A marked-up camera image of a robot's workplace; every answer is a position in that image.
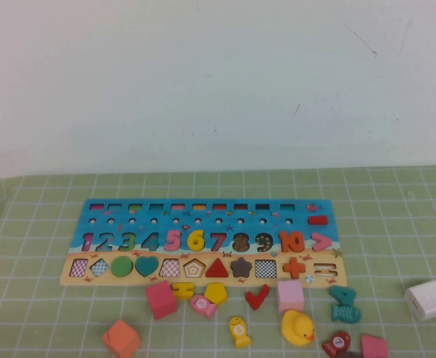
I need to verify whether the white box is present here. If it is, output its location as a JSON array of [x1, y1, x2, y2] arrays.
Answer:
[[403, 278, 436, 322]]

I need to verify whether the teal heart piece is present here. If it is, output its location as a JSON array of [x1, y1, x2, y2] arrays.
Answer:
[[134, 256, 160, 278]]

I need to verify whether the yellow fish numbered six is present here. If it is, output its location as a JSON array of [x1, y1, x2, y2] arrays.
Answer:
[[229, 315, 253, 350]]

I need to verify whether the yellow rubber duck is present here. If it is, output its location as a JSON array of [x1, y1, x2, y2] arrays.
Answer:
[[279, 309, 315, 345]]

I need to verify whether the pink fish numbered five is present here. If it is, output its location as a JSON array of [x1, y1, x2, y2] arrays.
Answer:
[[189, 294, 218, 320]]

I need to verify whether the pink rhombus block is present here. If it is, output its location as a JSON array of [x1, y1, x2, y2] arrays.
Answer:
[[359, 333, 389, 358]]

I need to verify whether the teal number four piece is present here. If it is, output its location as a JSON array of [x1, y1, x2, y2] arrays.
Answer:
[[328, 285, 357, 309]]

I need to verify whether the pink number five piece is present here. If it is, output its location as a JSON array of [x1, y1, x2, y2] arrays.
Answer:
[[164, 230, 183, 252]]

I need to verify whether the yellow pentagon piece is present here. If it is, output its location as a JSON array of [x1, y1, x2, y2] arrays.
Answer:
[[203, 282, 229, 306]]

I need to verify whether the orange block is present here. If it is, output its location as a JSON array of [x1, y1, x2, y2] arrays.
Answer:
[[101, 318, 142, 358]]

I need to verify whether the green number three piece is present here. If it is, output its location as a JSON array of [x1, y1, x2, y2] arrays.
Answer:
[[119, 231, 136, 252]]

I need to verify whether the green circle piece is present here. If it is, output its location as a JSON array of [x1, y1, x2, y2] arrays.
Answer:
[[110, 256, 134, 279]]

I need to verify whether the dark pink trapezoid block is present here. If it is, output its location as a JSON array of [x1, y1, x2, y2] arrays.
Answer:
[[145, 280, 178, 321]]

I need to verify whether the pink greater-than sign piece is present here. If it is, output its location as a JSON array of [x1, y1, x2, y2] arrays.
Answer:
[[311, 233, 332, 252]]

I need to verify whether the orange number ten piece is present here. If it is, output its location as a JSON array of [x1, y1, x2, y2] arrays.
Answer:
[[279, 230, 306, 254]]

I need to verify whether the wooden number shape puzzle board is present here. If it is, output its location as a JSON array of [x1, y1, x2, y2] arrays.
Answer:
[[60, 198, 348, 288]]

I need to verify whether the green checked tablecloth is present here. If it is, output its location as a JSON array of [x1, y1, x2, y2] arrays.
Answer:
[[0, 166, 436, 358]]

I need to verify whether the yellow number six piece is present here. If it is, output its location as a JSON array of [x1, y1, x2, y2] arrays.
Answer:
[[186, 230, 206, 252]]

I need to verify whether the teal striped fish piece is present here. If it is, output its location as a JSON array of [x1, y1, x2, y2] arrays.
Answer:
[[331, 304, 361, 324]]

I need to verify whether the red fish numbered seven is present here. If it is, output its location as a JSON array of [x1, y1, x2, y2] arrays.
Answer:
[[320, 331, 352, 355]]

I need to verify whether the yellow equals sign piece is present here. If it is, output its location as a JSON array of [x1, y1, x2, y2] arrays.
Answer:
[[171, 282, 195, 301]]

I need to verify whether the red check mark piece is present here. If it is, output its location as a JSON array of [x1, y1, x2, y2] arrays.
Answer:
[[244, 283, 270, 311]]

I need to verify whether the light pink square block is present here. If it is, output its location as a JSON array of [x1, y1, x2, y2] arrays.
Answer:
[[276, 279, 304, 314]]

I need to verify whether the orange plus sign piece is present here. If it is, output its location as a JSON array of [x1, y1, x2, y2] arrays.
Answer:
[[282, 257, 307, 280]]

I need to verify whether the red triangle piece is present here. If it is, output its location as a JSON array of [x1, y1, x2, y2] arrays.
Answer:
[[204, 258, 230, 279]]

